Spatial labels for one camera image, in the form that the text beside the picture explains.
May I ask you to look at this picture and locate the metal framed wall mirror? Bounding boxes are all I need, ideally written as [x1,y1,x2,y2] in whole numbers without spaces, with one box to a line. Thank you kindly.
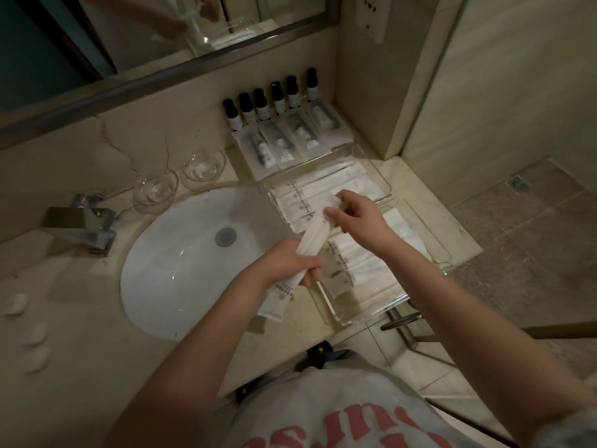
[0,0,341,152]

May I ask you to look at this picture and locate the chrome faucet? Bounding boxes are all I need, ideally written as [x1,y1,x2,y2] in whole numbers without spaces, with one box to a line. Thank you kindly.
[44,193,118,257]

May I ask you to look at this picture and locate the clear glass dish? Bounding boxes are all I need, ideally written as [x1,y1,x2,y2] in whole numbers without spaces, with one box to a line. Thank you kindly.
[134,170,180,215]
[182,149,228,184]

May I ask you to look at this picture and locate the person's right forearm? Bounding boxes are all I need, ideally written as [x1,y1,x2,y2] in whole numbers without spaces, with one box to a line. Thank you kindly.
[382,237,597,448]

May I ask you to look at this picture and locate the white wall socket panel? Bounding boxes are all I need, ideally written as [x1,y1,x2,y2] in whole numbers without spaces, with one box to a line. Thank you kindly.
[355,0,391,45]

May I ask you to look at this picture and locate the white toothpaste tube packet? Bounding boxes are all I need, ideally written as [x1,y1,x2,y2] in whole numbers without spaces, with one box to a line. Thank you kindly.
[270,179,374,199]

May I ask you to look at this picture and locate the person's dark starred trousers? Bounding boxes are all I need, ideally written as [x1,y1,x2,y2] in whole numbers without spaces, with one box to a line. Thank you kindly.
[233,340,355,406]

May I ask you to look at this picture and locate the person's right hand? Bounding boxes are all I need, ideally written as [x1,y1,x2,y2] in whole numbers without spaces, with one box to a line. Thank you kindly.
[323,189,402,257]

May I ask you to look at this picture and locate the round sink drain stopper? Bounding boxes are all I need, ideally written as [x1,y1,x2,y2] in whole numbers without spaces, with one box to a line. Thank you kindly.
[214,226,239,249]

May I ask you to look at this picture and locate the person's left forearm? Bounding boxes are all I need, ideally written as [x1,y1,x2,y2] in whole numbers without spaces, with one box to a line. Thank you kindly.
[100,265,299,448]

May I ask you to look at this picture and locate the white sink basin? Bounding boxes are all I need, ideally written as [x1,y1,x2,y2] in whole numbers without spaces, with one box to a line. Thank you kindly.
[119,186,290,342]

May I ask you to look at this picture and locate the person's left hand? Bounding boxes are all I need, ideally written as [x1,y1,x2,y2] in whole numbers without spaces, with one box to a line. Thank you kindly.
[254,237,325,290]

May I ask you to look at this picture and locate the stack of long white packets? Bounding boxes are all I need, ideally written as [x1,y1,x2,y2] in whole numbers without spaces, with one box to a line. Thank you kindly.
[267,161,388,229]

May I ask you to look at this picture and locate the clear acrylic tray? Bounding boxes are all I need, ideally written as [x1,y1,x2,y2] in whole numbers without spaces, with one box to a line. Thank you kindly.
[263,144,397,238]
[315,198,456,328]
[228,97,369,182]

